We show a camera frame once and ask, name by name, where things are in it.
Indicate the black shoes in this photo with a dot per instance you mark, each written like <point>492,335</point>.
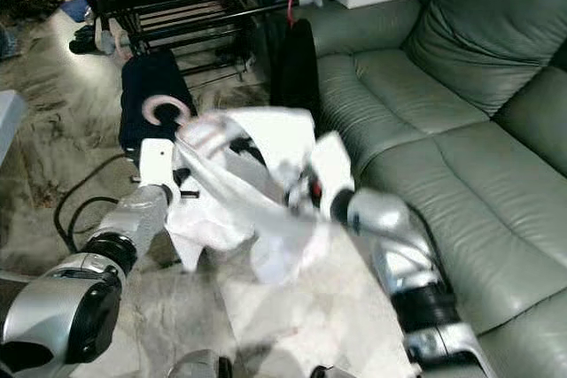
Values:
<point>81,39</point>

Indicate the bright blue cloth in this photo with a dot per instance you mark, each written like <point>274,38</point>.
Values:
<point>75,8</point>

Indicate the pale pink plastic hanger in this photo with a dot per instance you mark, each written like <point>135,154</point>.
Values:
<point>149,108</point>
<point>120,42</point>

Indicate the white folding table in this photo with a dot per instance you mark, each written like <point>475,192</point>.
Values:
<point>11,121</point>

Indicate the black hanging garment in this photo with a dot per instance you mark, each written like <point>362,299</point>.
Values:
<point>297,68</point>

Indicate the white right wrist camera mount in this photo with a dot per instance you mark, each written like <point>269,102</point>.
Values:
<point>332,174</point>

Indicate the dark green cloth pile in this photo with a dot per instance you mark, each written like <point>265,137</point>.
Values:
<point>27,8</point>

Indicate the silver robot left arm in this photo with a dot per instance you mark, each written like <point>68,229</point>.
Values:
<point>71,307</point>

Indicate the grey robot left leg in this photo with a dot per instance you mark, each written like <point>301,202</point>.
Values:
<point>197,365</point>

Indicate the grey robot leg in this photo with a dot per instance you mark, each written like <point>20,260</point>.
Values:
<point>197,365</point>
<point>332,372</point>

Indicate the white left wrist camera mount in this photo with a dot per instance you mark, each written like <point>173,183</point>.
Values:
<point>158,165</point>

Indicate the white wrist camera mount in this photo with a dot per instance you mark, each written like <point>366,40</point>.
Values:
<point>158,165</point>
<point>332,174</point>

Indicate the grey robot right leg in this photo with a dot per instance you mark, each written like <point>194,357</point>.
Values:
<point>332,372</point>

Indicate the navy hanging garment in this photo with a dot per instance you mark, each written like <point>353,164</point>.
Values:
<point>151,86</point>

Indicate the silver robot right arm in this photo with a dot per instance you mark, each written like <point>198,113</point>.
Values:
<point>407,245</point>

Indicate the white shirt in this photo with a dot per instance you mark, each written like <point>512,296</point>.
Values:
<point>266,219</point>

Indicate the red plastic hanger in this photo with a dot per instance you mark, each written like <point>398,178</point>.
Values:
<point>291,9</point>

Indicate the grey green leather sofa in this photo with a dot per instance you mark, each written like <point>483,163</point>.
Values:
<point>452,86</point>

